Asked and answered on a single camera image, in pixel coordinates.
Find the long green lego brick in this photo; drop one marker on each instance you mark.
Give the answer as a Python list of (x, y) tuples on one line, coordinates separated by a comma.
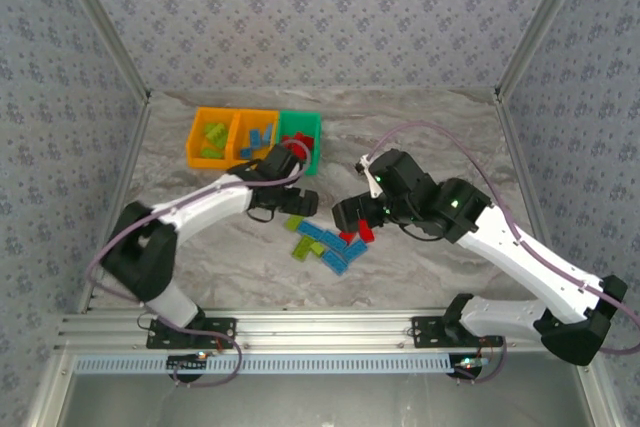
[(295, 222)]

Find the small red lego brick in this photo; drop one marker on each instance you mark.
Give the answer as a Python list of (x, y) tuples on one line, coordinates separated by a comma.
[(311, 143), (347, 237), (287, 138)]

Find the long blue lego brick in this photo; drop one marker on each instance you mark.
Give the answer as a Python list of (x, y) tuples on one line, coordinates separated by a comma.
[(310, 230)]

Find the small blue lego brick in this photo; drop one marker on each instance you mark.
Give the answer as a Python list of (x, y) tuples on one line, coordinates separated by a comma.
[(246, 152)]

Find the small yellow-green lego brick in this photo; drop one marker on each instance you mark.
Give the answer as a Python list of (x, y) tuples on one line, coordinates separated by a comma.
[(317, 248)]

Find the small green lego brick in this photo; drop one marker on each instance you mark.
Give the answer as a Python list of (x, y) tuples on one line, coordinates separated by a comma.
[(209, 127), (212, 152)]

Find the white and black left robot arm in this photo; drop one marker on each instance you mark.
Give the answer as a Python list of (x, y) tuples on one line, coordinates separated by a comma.
[(200, 209)]

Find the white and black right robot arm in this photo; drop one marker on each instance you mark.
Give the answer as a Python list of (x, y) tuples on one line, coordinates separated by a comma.
[(525, 272)]

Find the orange plastic bin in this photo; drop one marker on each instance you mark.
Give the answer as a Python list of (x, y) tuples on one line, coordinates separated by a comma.
[(200, 162), (260, 117)]

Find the green plastic bin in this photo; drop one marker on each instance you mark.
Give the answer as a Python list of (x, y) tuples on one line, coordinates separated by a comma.
[(300, 122)]

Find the black controller board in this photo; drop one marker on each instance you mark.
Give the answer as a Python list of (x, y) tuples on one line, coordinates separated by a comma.
[(470, 364), (187, 363)]

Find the grey metal panel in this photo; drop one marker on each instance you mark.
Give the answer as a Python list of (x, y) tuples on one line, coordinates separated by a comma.
[(325, 402)]

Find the aluminium side rail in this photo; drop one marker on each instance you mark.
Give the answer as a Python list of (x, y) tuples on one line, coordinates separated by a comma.
[(516, 147), (131, 157)]

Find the wide aluminium mounting rail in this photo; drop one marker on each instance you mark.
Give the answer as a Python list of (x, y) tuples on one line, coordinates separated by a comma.
[(325, 329)]

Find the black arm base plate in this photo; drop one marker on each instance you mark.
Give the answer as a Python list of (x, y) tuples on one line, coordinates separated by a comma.
[(225, 329), (425, 332)]

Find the aluminium frame post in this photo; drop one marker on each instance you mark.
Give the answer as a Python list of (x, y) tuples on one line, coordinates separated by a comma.
[(541, 22), (111, 32)]

